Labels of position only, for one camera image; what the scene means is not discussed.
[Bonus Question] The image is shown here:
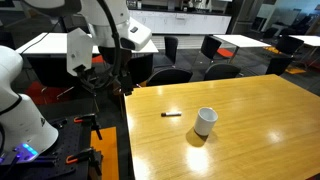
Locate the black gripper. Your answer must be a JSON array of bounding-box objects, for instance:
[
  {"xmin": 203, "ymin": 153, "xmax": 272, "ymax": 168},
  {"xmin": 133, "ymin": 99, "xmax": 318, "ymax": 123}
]
[{"xmin": 113, "ymin": 64, "xmax": 135, "ymax": 96}]

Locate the white counter cabinet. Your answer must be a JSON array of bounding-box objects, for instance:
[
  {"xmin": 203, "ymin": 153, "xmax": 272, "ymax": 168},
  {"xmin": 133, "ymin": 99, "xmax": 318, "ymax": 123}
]
[{"xmin": 129, "ymin": 9, "xmax": 233, "ymax": 35}]

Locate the large white table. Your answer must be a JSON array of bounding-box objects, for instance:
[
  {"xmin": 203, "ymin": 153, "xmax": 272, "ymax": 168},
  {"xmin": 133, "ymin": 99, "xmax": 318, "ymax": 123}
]
[{"xmin": 15, "ymin": 32, "xmax": 160, "ymax": 56}]

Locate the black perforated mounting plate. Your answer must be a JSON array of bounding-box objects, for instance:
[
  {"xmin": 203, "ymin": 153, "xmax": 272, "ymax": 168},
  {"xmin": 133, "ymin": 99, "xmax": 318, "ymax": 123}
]
[{"xmin": 0, "ymin": 114, "xmax": 93, "ymax": 180}]

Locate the white table with metal legs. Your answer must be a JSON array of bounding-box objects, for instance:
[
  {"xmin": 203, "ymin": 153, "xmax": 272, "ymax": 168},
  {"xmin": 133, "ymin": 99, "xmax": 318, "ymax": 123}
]
[
  {"xmin": 213, "ymin": 34, "xmax": 272, "ymax": 64},
  {"xmin": 289, "ymin": 34, "xmax": 320, "ymax": 68}
]

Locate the white marker with dark cap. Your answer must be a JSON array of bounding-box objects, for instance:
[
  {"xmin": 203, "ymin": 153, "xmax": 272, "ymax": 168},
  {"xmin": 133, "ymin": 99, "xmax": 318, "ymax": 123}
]
[{"xmin": 160, "ymin": 111, "xmax": 183, "ymax": 118}]

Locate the orange handled black clamp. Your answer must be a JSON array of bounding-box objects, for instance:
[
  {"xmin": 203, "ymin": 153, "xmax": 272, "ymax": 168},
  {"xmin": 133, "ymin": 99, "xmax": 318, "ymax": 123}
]
[
  {"xmin": 65, "ymin": 147, "xmax": 104, "ymax": 177},
  {"xmin": 73, "ymin": 113, "xmax": 103, "ymax": 141}
]

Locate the black office chair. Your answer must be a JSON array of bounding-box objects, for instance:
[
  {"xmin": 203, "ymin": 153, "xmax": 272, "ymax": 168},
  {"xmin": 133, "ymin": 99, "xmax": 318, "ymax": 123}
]
[
  {"xmin": 26, "ymin": 54, "xmax": 89, "ymax": 101},
  {"xmin": 200, "ymin": 34, "xmax": 223, "ymax": 64},
  {"xmin": 128, "ymin": 53, "xmax": 155, "ymax": 86},
  {"xmin": 262, "ymin": 27, "xmax": 280, "ymax": 40},
  {"xmin": 153, "ymin": 35, "xmax": 179, "ymax": 69},
  {"xmin": 145, "ymin": 67, "xmax": 194, "ymax": 88},
  {"xmin": 275, "ymin": 34, "xmax": 305, "ymax": 56},
  {"xmin": 203, "ymin": 63, "xmax": 242, "ymax": 82},
  {"xmin": 265, "ymin": 54, "xmax": 294, "ymax": 77}
]

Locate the white ceramic mug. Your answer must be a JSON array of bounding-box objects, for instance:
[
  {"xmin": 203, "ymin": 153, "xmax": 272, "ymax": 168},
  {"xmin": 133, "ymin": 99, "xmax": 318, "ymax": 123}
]
[{"xmin": 193, "ymin": 106, "xmax": 219, "ymax": 137}]

